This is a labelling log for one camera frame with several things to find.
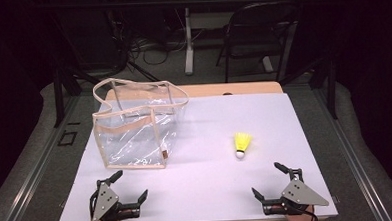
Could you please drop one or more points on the black metal stand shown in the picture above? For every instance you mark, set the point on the black metal stand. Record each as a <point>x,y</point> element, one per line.
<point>331,88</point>
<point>58,96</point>

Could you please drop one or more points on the yellow shuttlecock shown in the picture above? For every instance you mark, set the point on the yellow shuttlecock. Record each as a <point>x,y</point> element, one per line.
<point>242,141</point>

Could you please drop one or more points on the person's right hand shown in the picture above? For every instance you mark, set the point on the person's right hand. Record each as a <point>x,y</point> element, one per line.
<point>299,220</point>

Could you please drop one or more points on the white table board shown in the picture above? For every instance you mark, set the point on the white table board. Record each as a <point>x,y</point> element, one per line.
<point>203,177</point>

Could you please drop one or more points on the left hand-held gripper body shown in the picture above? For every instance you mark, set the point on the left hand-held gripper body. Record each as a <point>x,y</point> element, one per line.
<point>105,201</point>

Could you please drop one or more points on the metal floor rail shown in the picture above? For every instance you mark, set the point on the metal floor rail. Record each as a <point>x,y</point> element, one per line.
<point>30,177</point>
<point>356,163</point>

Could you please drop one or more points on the clear bag with beige trim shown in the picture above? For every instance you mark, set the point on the clear bag with beige trim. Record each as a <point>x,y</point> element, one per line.
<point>132,140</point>

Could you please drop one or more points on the white background desk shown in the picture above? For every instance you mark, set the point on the white background desk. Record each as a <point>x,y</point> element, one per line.
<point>188,40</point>

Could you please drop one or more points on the black folding chair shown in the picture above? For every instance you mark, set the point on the black folding chair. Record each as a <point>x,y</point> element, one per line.
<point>257,27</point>

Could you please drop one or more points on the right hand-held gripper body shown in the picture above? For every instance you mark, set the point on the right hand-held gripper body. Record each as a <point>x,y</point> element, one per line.
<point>299,194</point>

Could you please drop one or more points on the wooden table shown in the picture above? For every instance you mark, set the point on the wooden table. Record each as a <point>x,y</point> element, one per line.
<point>209,90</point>

